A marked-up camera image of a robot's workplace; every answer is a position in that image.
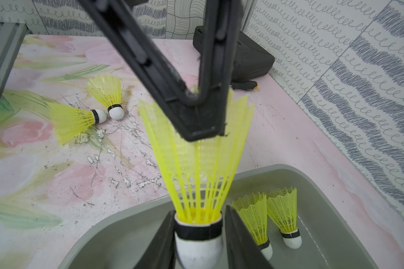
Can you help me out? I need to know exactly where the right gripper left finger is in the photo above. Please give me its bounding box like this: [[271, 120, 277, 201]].
[[134, 211, 176, 269]]

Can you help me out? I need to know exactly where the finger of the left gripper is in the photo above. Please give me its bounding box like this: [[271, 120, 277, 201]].
[[77, 0, 243, 142]]

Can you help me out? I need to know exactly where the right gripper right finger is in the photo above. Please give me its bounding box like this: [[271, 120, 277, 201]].
[[224, 205, 273, 269]]

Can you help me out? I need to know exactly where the yellow shuttlecock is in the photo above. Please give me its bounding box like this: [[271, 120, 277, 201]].
[[232, 192, 273, 260], [266, 187, 302, 249], [86, 74, 125, 121], [47, 103, 107, 145], [139, 91, 254, 269]]

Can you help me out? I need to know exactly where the grey plastic storage box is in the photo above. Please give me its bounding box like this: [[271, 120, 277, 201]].
[[60, 164, 376, 269]]

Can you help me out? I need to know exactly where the black plastic tool case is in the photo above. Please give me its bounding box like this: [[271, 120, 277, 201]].
[[192, 25, 276, 83]]

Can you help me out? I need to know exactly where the black handled screwdriver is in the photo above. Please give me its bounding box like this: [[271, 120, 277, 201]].
[[231, 81, 259, 91]]

